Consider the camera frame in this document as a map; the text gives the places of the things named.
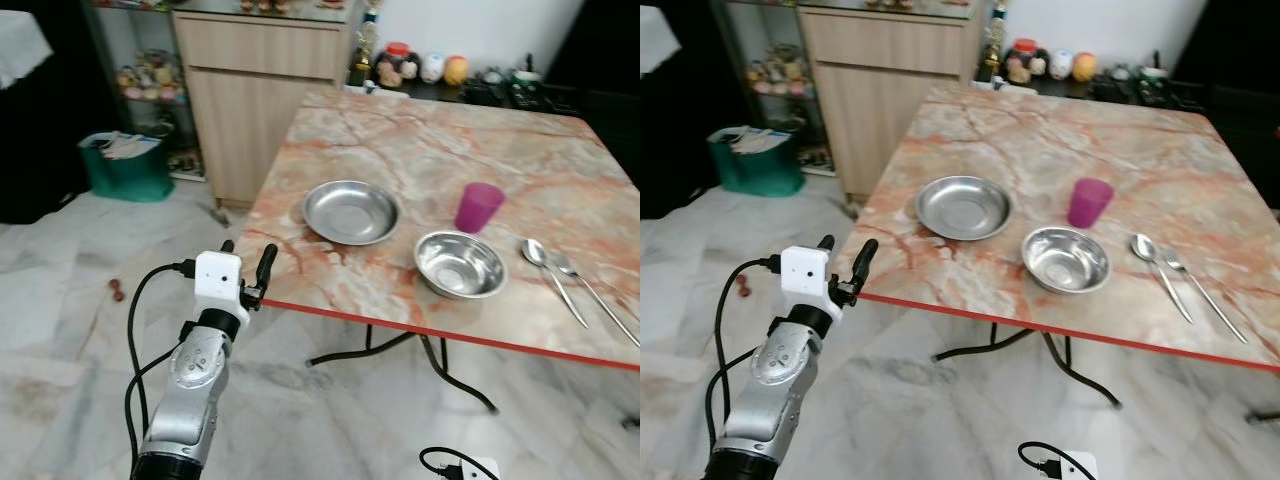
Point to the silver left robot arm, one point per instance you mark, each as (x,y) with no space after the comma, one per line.
(775,366)
(195,372)

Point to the small red object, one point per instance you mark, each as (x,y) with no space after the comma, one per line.
(117,291)
(743,285)

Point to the shallow steel plate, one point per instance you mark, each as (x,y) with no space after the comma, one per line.
(351,211)
(964,207)

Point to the white papers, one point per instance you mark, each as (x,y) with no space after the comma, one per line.
(755,140)
(125,146)

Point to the light wooden cabinet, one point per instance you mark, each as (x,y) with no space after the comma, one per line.
(880,95)
(250,100)

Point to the black sofa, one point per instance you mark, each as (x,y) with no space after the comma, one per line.
(675,150)
(45,150)

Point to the small colourful figurines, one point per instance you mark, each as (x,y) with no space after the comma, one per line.
(778,72)
(150,78)

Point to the black metal table legs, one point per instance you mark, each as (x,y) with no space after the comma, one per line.
(434,354)
(1055,350)

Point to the deep steel bowl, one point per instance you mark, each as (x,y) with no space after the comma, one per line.
(460,264)
(1066,260)

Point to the purple plastic cup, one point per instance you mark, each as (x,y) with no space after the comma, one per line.
(478,208)
(1089,204)

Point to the glass display shelf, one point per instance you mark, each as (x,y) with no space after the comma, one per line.
(140,30)
(765,30)

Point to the brown figurine with red top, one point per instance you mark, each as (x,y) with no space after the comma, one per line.
(1024,62)
(397,65)

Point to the gold trophy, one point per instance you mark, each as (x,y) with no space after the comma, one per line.
(994,40)
(366,45)

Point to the white round figurine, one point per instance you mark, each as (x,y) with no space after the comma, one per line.
(1060,64)
(432,68)

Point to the steel fork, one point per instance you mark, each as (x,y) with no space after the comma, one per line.
(1173,260)
(566,265)

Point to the steel spoon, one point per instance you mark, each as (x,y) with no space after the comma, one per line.
(1143,246)
(534,251)

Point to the orange round figurine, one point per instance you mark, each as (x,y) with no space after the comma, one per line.
(456,71)
(1084,67)

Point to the white green mug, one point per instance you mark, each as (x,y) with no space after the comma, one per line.
(1154,72)
(526,76)

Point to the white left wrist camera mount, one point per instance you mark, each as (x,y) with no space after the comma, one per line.
(803,272)
(217,278)

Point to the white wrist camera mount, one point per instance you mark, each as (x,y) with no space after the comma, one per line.
(217,278)
(1078,466)
(482,470)
(803,272)

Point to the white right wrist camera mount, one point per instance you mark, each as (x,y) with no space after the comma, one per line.
(1078,466)
(482,470)

